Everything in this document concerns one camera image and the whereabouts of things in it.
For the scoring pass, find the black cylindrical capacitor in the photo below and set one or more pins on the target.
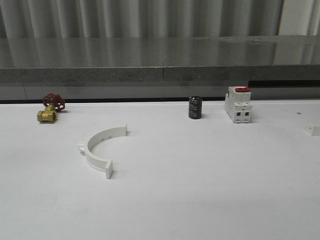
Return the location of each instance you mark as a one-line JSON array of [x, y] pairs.
[[195, 107]]

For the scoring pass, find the grey stone counter ledge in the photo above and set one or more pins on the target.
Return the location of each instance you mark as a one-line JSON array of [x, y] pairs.
[[86, 69]]

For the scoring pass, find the white circuit breaker red switch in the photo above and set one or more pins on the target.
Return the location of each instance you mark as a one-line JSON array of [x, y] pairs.
[[237, 104]]

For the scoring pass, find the white half pipe clamp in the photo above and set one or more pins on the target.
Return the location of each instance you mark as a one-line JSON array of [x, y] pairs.
[[313, 129], [96, 162]]

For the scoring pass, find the grey pleated curtain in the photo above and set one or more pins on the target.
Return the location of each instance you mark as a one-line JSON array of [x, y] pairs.
[[157, 18]]

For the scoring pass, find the brass valve red handwheel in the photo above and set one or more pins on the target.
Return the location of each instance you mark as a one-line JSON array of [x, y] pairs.
[[53, 103]]

